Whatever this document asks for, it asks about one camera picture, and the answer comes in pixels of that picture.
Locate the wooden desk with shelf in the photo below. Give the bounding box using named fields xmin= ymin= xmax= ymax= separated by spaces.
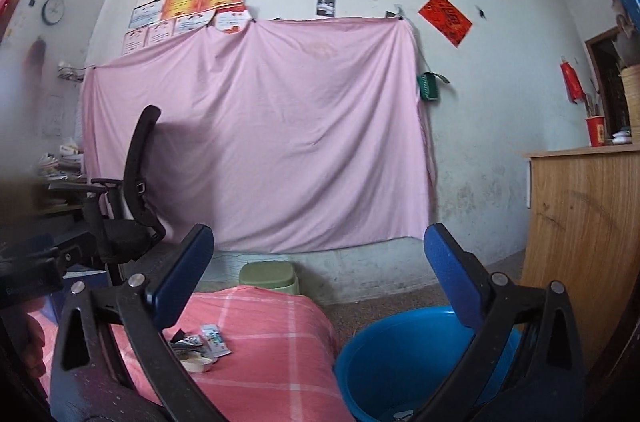
xmin=30 ymin=181 xmax=101 ymax=219

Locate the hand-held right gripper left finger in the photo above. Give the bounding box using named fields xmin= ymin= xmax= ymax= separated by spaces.
xmin=49 ymin=223 xmax=227 ymax=422

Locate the blue plastic bucket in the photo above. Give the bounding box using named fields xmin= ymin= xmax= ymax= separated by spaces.
xmin=334 ymin=307 xmax=531 ymax=422

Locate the red hanging packet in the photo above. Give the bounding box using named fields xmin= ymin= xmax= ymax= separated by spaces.
xmin=560 ymin=60 xmax=587 ymax=104

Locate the white green packet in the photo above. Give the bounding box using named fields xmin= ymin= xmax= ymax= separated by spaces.
xmin=200 ymin=323 xmax=233 ymax=358

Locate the red paper cup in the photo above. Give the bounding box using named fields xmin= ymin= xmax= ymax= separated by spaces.
xmin=586 ymin=115 xmax=606 ymax=148

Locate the red hanging ornament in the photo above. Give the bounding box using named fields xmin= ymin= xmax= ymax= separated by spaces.
xmin=25 ymin=35 xmax=49 ymax=68

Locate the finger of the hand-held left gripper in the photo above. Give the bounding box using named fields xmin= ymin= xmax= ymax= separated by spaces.
xmin=50 ymin=232 xmax=99 ymax=271

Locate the black office chair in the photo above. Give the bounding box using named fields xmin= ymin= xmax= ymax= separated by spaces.
xmin=75 ymin=105 xmax=167 ymax=288

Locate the wire wall shelf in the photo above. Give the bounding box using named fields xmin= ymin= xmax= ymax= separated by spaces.
xmin=56 ymin=61 xmax=86 ymax=82

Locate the small white container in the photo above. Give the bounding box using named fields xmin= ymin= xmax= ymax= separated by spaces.
xmin=179 ymin=352 xmax=217 ymax=374

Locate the wooden cabinet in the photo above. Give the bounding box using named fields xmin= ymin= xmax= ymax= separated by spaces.
xmin=520 ymin=145 xmax=640 ymax=373

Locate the pink hanging sheet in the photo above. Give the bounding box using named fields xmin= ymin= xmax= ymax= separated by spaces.
xmin=80 ymin=16 xmax=439 ymax=254

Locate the bamboo steamer stack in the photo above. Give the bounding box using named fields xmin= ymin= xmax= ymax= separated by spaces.
xmin=619 ymin=65 xmax=640 ymax=143

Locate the red diamond wall poster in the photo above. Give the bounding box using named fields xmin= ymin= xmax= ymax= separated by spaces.
xmin=418 ymin=0 xmax=473 ymax=48

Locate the blue cardboard box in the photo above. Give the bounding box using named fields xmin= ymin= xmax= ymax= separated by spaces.
xmin=42 ymin=269 xmax=109 ymax=325

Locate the green plastic stool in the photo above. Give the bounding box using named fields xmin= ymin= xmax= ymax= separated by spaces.
xmin=238 ymin=261 xmax=301 ymax=296

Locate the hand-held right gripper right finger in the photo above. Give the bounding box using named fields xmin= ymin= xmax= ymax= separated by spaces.
xmin=414 ymin=223 xmax=587 ymax=422

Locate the pink checked blanket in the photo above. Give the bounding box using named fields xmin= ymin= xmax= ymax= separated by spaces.
xmin=25 ymin=286 xmax=361 ymax=422

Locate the stack of books and papers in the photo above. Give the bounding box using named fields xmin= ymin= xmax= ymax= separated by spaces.
xmin=37 ymin=137 xmax=86 ymax=181

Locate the round wall clock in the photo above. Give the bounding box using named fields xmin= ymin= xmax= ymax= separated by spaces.
xmin=41 ymin=0 xmax=66 ymax=25

